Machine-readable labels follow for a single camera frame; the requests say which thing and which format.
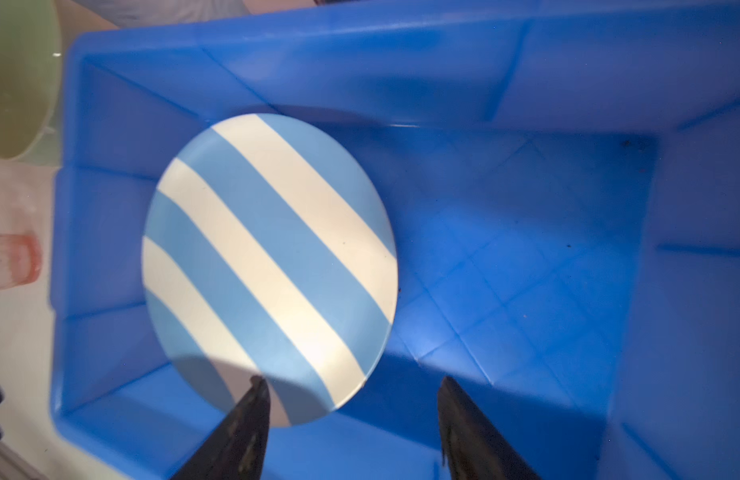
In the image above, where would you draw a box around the light green bowl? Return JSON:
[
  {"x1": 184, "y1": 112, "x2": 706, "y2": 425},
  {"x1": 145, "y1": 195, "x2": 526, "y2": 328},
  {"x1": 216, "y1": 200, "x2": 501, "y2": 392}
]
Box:
[{"x1": 0, "y1": 1, "x2": 63, "y2": 160}]

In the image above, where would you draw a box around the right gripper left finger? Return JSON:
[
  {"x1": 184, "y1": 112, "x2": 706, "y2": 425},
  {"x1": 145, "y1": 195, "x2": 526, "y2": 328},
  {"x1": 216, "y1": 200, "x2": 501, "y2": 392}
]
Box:
[{"x1": 171, "y1": 376, "x2": 271, "y2": 480}]

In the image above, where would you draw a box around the blue plastic bin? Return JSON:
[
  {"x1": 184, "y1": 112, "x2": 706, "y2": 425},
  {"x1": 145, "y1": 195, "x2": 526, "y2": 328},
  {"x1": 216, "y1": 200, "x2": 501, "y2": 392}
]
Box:
[{"x1": 50, "y1": 1, "x2": 740, "y2": 479}]

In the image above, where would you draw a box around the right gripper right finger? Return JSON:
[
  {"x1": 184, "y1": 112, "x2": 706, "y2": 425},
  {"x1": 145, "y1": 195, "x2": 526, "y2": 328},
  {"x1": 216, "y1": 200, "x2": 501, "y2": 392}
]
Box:
[{"x1": 437, "y1": 376, "x2": 540, "y2": 480}]

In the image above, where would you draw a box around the blue white striped plate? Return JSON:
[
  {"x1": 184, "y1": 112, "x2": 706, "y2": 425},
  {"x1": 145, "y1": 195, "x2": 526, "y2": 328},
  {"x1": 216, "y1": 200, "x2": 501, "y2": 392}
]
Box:
[{"x1": 142, "y1": 113, "x2": 399, "y2": 427}]

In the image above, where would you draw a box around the clear pink plastic cup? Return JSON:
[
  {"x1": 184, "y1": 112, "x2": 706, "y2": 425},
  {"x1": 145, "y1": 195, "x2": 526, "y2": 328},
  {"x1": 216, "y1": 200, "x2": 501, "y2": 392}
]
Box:
[{"x1": 0, "y1": 234, "x2": 42, "y2": 290}]

